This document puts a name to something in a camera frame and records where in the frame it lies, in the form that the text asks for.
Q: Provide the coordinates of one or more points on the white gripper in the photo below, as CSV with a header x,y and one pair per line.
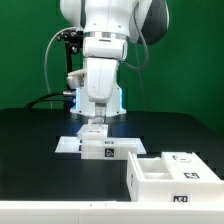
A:
x,y
98,76

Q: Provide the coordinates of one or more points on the small white cabinet door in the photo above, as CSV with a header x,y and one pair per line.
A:
x,y
91,131

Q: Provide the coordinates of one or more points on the white cabinet top tray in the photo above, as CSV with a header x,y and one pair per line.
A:
x,y
109,149

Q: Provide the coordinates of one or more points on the white cabinet body box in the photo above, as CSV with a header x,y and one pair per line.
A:
x,y
148,180

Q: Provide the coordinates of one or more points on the white door with knob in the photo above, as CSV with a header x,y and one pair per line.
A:
x,y
188,167

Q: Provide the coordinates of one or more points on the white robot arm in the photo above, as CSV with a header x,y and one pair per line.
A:
x,y
108,26

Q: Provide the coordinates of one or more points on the black camera stand pole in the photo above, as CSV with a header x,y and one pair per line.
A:
x,y
70,51

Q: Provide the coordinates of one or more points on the black camera on stand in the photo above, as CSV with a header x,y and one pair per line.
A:
x,y
70,35

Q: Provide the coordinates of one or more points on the white front border wall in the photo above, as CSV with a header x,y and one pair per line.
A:
x,y
27,212

